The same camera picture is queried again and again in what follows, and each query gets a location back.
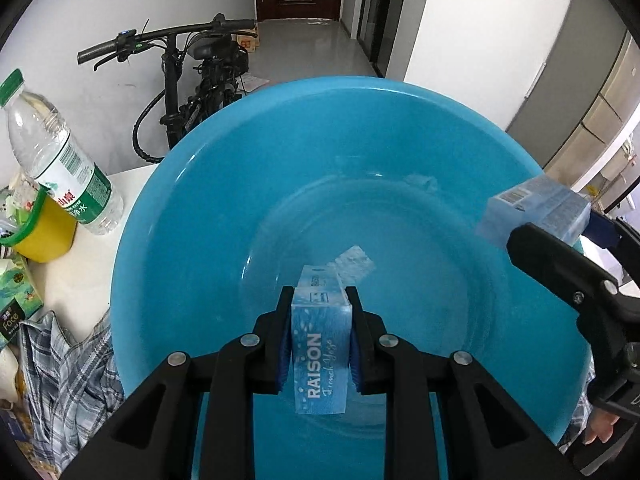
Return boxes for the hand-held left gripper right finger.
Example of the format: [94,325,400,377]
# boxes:
[345,286,581,480]

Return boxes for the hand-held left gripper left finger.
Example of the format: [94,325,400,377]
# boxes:
[59,286,296,480]

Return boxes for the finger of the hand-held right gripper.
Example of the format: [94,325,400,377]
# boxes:
[506,222,640,348]
[582,210,640,261]

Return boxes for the small blue white-lettered box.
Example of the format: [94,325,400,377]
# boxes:
[290,264,353,416]

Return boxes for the light blue barcode box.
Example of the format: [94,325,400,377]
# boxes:
[475,175,592,248]

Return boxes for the blue plastic basin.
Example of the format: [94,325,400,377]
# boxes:
[110,76,593,480]

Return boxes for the person's right hand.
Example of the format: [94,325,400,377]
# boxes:
[582,409,620,446]

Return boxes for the beige refrigerator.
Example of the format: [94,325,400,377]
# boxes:
[505,0,640,211]

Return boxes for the blue plaid cloth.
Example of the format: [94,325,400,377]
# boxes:
[15,307,596,478]

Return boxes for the yellow plastic bin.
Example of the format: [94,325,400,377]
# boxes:
[0,182,78,263]

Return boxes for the green tissue pack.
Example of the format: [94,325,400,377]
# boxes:
[0,255,45,351]

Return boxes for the black folding bicycle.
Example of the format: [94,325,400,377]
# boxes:
[77,12,258,163]

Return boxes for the clear water bottle green label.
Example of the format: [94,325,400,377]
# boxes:
[0,69,125,236]

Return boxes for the green white snack packets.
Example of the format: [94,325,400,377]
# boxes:
[0,172,51,246]

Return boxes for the dark sliding door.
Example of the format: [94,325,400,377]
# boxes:
[357,0,413,78]

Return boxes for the cardboard box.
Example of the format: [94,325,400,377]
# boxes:
[234,22,262,53]

